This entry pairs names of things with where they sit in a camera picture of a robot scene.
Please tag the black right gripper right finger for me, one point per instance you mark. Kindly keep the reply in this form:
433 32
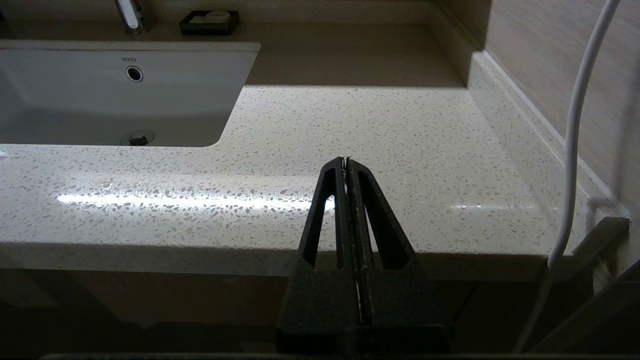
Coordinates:
405 300

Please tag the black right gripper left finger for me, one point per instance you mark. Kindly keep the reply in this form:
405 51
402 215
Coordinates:
320 300

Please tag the grey metal bar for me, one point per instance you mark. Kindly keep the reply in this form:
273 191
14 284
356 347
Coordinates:
600 240

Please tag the metal sink drain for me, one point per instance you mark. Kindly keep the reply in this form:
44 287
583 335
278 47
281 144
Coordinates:
138 138

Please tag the black soap dish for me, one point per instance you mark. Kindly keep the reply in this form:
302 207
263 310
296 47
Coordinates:
210 29

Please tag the white soap bar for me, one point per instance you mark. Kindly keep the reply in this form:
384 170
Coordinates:
215 16

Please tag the white ceramic sink basin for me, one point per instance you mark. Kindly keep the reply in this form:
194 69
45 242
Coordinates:
75 100

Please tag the chrome faucet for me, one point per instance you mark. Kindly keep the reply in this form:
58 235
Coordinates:
131 17

